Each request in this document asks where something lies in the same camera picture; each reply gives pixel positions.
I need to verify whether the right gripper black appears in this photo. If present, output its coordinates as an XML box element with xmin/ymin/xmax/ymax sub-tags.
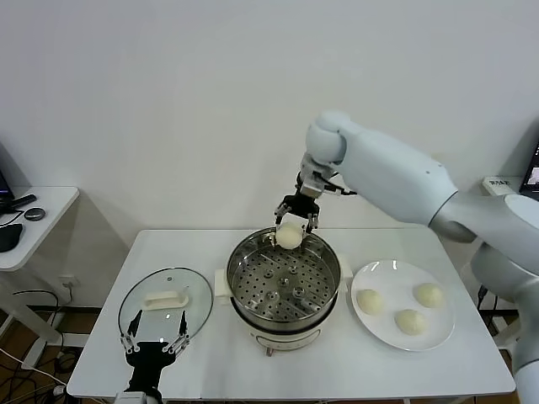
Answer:
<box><xmin>274</xmin><ymin>193</ymin><xmax>321</xmax><ymax>235</ymax></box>

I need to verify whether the cream electric cooker base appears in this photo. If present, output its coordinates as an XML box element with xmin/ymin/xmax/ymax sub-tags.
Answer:
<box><xmin>214</xmin><ymin>254</ymin><xmax>354</xmax><ymax>357</ymax></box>

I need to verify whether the perforated steel steamer basket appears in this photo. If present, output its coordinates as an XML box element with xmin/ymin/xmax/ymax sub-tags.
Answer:
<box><xmin>226</xmin><ymin>226</ymin><xmax>341</xmax><ymax>333</ymax></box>

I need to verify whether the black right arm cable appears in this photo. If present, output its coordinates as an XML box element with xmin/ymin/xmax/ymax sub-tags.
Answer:
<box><xmin>322</xmin><ymin>173</ymin><xmax>359</xmax><ymax>197</ymax></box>

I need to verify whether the white labelled box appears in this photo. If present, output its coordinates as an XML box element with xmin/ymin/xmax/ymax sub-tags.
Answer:
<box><xmin>483</xmin><ymin>176</ymin><xmax>513</xmax><ymax>197</ymax></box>

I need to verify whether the black floor cable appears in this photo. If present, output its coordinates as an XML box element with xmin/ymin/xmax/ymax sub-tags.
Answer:
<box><xmin>11</xmin><ymin>290</ymin><xmax>65</xmax><ymax>350</ymax></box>

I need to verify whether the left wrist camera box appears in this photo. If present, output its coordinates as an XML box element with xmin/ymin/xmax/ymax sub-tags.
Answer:
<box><xmin>113</xmin><ymin>391</ymin><xmax>147</xmax><ymax>404</ymax></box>

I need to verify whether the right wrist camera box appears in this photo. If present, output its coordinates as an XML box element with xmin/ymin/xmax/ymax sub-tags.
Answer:
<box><xmin>299</xmin><ymin>157</ymin><xmax>328</xmax><ymax>199</ymax></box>

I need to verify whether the white round plate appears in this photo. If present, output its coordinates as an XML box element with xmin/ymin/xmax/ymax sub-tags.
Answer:
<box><xmin>350</xmin><ymin>259</ymin><xmax>456</xmax><ymax>353</ymax></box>

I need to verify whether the dark monitor screen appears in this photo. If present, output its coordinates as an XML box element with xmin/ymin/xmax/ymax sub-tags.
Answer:
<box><xmin>0</xmin><ymin>141</ymin><xmax>31</xmax><ymax>215</ymax></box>

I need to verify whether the open laptop with lit screen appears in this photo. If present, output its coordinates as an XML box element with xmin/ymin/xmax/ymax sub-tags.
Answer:
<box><xmin>520</xmin><ymin>141</ymin><xmax>539</xmax><ymax>194</ymax></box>

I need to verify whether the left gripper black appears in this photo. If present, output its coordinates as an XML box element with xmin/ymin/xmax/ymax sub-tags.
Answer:
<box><xmin>119</xmin><ymin>310</ymin><xmax>190</xmax><ymax>393</ymax></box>

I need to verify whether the white steamed baozi bun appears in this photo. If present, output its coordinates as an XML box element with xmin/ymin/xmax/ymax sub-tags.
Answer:
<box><xmin>394</xmin><ymin>309</ymin><xmax>427</xmax><ymax>337</ymax></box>
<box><xmin>414</xmin><ymin>282</ymin><xmax>446</xmax><ymax>309</ymax></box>
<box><xmin>356</xmin><ymin>289</ymin><xmax>385</xmax><ymax>316</ymax></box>
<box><xmin>275</xmin><ymin>222</ymin><xmax>304</xmax><ymax>250</ymax></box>

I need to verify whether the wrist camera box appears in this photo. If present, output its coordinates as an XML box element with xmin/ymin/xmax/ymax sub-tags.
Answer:
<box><xmin>299</xmin><ymin>157</ymin><xmax>328</xmax><ymax>199</ymax></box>
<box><xmin>113</xmin><ymin>391</ymin><xmax>147</xmax><ymax>404</ymax></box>

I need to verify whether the black computer mouse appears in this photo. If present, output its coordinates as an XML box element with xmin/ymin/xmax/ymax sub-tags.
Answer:
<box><xmin>0</xmin><ymin>222</ymin><xmax>24</xmax><ymax>253</ymax></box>

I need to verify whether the glass lid with cream handle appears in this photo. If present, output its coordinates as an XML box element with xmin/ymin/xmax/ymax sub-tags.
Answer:
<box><xmin>117</xmin><ymin>266</ymin><xmax>214</xmax><ymax>354</ymax></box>

